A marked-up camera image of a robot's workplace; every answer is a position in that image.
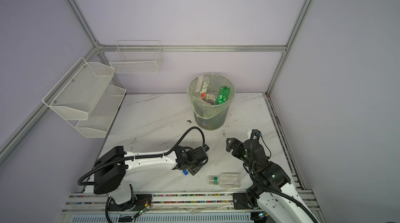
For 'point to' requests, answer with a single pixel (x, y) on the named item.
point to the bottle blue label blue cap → (185, 171)
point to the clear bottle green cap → (227, 180)
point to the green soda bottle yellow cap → (223, 95)
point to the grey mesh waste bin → (215, 122)
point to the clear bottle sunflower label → (201, 85)
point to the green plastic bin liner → (202, 109)
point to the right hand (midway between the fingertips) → (229, 144)
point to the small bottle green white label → (211, 98)
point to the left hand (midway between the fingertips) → (193, 164)
